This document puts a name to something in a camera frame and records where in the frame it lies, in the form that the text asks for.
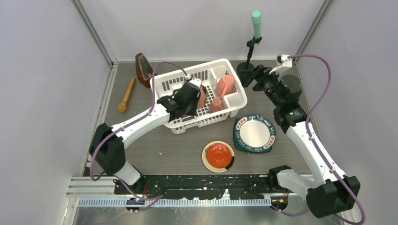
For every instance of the black microphone stand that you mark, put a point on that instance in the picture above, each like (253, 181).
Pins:
(247, 59)

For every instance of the large pink mug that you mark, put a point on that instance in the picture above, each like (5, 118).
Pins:
(224, 86)

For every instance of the brown wooden metronome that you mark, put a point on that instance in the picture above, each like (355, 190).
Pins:
(144, 70)

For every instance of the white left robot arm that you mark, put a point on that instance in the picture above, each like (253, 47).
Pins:
(109, 143)

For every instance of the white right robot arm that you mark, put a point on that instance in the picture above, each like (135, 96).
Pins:
(330, 191)

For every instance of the slotted white cable duct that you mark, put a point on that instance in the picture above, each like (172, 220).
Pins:
(132, 202)

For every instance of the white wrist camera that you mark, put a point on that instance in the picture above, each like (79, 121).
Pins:
(193, 80)
(283, 63)

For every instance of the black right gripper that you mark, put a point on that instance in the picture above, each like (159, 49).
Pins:
(260, 73)

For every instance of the small pink cup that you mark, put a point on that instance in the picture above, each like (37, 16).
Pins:
(215, 106)

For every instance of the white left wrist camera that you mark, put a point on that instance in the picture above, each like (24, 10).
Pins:
(193, 80)

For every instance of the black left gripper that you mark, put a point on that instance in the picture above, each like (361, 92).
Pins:
(193, 111)

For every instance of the mint green microphone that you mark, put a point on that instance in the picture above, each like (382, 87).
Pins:
(256, 22)

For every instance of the white round plate with lettering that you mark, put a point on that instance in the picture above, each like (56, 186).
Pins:
(255, 133)

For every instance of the teal square plate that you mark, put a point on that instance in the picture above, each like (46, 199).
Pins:
(253, 148)

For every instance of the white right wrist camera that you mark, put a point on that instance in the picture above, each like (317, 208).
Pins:
(283, 63)

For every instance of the wooden pestle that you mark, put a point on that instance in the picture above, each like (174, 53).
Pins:
(123, 105)

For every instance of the red and cream saucer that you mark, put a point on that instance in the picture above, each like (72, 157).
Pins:
(218, 157)

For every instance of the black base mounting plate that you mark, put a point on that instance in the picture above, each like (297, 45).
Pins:
(206, 187)

